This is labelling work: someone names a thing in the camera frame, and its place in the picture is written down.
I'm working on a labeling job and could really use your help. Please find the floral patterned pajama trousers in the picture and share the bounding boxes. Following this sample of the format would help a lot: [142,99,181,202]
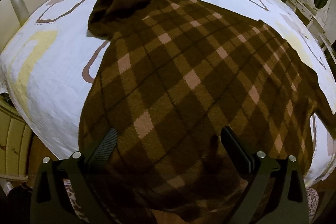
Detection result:
[63,179,319,223]

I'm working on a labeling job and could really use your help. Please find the yellow padded bed frame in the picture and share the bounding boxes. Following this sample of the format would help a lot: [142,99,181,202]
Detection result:
[0,97,32,181]

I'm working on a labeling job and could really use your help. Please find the brown plaid knit sweater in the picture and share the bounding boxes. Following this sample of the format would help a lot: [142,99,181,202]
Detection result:
[79,0,335,223]

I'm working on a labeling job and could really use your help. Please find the white patterned bed sheet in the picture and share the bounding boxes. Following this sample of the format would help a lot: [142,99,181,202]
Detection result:
[0,0,336,188]

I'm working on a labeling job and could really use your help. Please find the white dresser with round mirror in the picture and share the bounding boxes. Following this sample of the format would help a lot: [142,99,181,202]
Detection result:
[286,0,335,60]

